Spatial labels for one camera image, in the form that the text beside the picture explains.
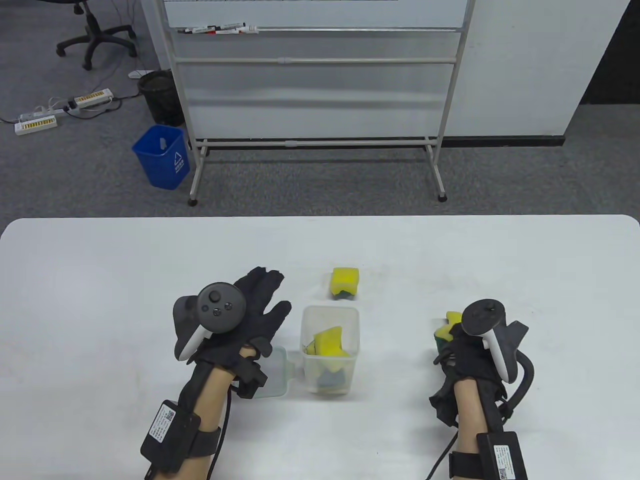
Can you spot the person's right hand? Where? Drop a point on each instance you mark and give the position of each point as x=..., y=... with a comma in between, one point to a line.
x=470, y=362

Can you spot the person's left hand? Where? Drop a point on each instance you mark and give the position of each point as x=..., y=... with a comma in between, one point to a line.
x=260, y=320

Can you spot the clear plastic container lid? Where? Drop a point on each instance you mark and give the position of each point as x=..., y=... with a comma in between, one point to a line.
x=280, y=380

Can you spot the clear plastic airtight container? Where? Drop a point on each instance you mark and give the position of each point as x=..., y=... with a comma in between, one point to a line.
x=325, y=317

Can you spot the person's left forearm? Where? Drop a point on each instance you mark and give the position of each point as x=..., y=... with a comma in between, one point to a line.
x=212, y=400

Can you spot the person's right forearm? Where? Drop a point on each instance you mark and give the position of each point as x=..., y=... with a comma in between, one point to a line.
x=470, y=415

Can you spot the black white VR controller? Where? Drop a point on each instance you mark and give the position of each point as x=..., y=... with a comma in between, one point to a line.
x=220, y=307
x=482, y=317

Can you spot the black wrist sensor box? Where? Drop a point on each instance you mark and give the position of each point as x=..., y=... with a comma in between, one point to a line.
x=502, y=457
x=167, y=432

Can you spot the blue trash bin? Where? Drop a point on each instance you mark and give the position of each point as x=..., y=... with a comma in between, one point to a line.
x=160, y=165

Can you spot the white trash piece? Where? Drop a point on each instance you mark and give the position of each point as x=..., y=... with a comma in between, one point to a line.
x=163, y=143

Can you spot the black mesh wastebasket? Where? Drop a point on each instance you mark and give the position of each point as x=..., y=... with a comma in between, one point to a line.
x=160, y=100

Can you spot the white power strip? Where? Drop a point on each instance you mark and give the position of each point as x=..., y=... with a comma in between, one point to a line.
x=36, y=125
x=95, y=97

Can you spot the white black-capped marker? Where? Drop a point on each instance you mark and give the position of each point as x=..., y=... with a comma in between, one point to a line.
x=200, y=30
x=231, y=25

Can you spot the white rolling whiteboard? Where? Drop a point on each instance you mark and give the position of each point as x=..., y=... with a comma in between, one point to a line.
x=300, y=12

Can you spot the black office chair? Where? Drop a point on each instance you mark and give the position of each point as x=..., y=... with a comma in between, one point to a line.
x=95, y=37

